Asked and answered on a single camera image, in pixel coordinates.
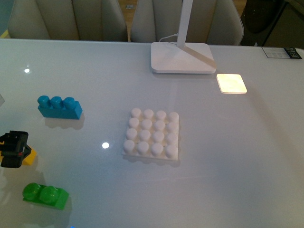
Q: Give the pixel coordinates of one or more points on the white desk lamp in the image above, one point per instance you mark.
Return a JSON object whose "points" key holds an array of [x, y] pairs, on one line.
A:
{"points": [[182, 57]]}

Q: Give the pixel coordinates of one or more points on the green toy block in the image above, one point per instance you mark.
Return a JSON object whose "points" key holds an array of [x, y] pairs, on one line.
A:
{"points": [[45, 195]]}

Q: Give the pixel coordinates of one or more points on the white studded base plate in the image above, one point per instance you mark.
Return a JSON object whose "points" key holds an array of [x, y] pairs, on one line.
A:
{"points": [[153, 135]]}

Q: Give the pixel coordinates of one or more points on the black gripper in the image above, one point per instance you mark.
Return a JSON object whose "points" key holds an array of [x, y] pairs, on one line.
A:
{"points": [[14, 149]]}

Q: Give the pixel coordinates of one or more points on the black label sticker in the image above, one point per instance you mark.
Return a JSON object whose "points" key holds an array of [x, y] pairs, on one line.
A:
{"points": [[281, 52]]}

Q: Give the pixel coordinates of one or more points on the yellow toy block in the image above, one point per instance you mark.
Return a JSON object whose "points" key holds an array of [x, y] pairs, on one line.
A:
{"points": [[30, 158]]}

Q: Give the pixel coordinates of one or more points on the blue toy block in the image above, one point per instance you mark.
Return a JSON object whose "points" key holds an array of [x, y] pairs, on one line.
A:
{"points": [[55, 107]]}

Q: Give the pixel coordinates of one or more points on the beige chair right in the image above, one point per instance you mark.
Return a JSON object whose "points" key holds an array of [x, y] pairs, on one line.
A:
{"points": [[214, 22]]}

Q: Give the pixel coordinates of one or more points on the beige chair left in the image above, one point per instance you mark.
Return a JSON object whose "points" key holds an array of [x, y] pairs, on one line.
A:
{"points": [[89, 20]]}

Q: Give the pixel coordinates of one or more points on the beige chair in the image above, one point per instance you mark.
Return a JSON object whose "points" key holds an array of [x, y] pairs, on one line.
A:
{"points": [[89, 20], [214, 22]]}

